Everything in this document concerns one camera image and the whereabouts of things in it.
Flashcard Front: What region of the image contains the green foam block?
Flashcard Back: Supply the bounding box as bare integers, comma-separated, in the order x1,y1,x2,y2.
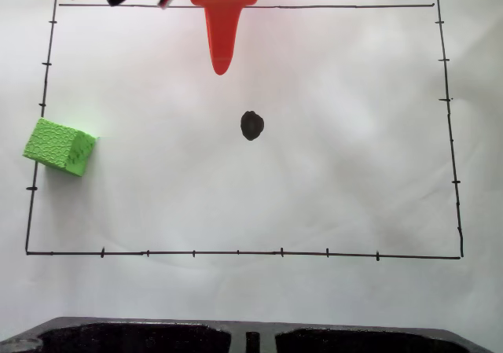
22,116,97,179

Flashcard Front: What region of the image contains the black foam tray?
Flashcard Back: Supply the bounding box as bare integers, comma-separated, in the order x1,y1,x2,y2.
0,316,503,353

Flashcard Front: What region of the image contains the white paper sheet with lines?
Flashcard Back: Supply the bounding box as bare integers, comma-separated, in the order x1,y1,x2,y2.
0,0,503,342

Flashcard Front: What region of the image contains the black dot mark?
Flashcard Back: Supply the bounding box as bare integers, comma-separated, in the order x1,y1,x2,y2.
240,110,266,142

